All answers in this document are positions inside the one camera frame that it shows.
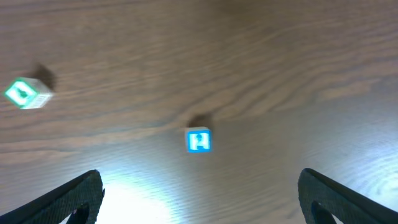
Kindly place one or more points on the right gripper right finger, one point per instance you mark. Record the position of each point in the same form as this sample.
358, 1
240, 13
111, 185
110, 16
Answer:
322, 200

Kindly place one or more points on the blue number 2 block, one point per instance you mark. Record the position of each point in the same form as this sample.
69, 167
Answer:
198, 140

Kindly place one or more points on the green number 4 block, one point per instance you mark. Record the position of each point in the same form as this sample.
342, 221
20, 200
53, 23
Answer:
28, 93

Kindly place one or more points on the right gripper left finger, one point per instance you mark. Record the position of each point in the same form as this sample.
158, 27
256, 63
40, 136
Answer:
79, 200

